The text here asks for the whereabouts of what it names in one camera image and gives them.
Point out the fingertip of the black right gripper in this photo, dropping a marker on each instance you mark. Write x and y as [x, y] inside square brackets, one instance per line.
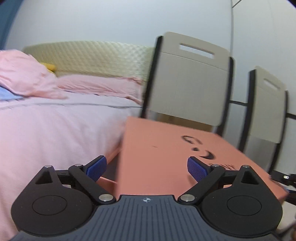
[288, 180]

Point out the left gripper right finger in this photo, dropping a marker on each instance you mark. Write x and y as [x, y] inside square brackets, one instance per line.
[235, 202]

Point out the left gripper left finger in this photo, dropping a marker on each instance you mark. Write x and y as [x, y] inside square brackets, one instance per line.
[60, 201]

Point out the pink box lid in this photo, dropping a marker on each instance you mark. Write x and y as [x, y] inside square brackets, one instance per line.
[153, 158]

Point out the open pink cardboard box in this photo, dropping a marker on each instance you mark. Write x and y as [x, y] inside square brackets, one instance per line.
[109, 176]

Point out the bed with pink bedding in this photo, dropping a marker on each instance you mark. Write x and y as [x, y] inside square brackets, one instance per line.
[42, 124]

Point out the beige chair near bed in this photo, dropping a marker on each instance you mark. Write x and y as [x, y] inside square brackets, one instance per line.
[190, 79]

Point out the yellow plush toy on bed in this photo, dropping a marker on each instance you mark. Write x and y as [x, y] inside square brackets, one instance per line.
[50, 67]

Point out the pink pillow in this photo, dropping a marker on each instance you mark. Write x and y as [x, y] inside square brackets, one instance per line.
[125, 87]

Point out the beige chair by wall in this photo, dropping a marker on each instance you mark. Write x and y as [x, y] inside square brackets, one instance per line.
[266, 112]

